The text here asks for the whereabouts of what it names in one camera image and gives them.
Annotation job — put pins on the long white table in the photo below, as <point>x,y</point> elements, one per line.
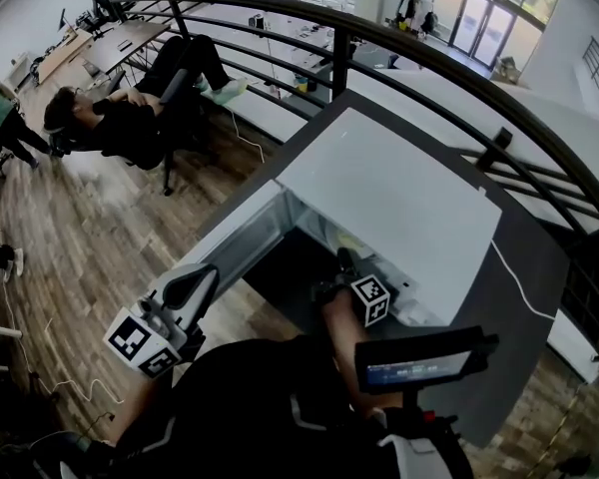
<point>259,38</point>

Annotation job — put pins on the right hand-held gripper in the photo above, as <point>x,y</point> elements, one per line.
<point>372,300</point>

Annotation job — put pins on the black screen device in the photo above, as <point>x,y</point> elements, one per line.
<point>419,369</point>

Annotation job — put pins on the coat rack with clothes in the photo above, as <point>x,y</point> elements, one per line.
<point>429,20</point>

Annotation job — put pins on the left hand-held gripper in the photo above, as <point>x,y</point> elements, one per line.
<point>140,337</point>

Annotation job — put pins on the person's black clothing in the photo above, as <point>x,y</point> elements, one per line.
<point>239,407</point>

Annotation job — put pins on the dark table with white legs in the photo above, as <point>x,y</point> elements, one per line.
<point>499,367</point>

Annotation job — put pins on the black curved metal railing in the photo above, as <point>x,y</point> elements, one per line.
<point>429,55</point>

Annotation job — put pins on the person's left forearm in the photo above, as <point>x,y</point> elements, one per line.
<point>140,407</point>

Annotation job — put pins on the brown wooden desk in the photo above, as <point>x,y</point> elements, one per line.
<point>125,43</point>

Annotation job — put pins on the small yellow cup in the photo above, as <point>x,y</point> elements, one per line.
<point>302,84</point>

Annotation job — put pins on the white microwave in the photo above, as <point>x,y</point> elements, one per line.
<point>389,192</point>

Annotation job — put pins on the yellow plate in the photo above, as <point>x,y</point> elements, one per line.
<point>348,241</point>

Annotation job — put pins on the glass entrance doors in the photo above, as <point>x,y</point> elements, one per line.
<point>479,28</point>

